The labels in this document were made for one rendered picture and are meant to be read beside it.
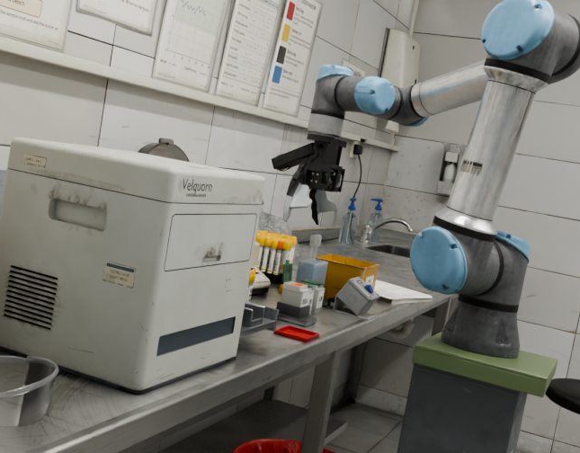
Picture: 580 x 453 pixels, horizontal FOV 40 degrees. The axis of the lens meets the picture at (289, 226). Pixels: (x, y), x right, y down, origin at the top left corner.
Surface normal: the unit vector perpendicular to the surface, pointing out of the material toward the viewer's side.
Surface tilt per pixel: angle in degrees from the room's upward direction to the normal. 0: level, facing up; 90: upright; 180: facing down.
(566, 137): 90
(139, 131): 90
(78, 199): 90
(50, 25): 94
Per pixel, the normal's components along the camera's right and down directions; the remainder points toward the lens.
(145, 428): 0.90, 0.19
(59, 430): 0.17, -0.98
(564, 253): -0.39, 0.02
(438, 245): -0.77, 0.03
